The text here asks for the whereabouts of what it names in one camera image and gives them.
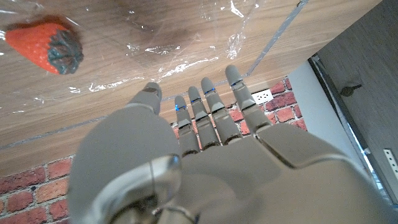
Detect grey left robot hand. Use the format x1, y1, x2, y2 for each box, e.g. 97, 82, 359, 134
67, 64, 398, 224

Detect clear plastic wrap sheet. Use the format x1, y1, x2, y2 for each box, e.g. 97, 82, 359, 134
0, 0, 262, 114

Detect white power outlet box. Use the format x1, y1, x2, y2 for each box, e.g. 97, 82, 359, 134
251, 88, 274, 106

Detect white pillar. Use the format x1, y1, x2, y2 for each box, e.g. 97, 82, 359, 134
287, 58, 369, 175

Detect black door handle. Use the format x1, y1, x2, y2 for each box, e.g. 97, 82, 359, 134
340, 83, 364, 98

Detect red brick printed backdrop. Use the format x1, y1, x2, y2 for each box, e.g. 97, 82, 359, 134
0, 76, 308, 224

